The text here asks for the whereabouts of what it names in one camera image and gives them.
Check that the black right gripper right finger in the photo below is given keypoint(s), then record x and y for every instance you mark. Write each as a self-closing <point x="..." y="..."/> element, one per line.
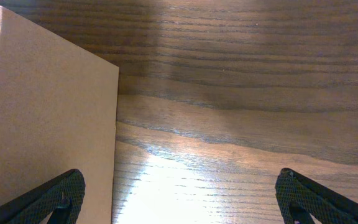
<point x="302" y="200"/>

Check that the brown cardboard box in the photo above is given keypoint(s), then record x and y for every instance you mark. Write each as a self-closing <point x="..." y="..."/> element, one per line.
<point x="58" y="106"/>

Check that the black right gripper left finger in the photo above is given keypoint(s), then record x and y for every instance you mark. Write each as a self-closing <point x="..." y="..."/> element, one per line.
<point x="60" y="200"/>

